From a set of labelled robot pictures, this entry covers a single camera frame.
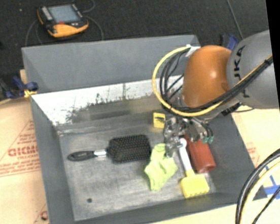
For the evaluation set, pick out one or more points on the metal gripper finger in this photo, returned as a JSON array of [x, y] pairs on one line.
[[169, 149], [177, 145]]

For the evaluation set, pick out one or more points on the yellow-green cloth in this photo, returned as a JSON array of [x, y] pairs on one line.
[[160, 167]]

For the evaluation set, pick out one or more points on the small yellow block black print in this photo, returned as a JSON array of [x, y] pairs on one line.
[[159, 119]]

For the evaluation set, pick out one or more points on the red-brown cylinder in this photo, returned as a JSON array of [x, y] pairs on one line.
[[202, 155]]

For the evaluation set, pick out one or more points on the black hairbrush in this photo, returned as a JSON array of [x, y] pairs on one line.
[[130, 148]]

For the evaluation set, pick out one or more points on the white and yellow brush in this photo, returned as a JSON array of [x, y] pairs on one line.
[[193, 185]]

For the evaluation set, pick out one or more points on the grey metal bin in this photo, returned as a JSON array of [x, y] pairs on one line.
[[108, 184]]

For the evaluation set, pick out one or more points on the brown cardboard board red print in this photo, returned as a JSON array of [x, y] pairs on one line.
[[16, 181]]

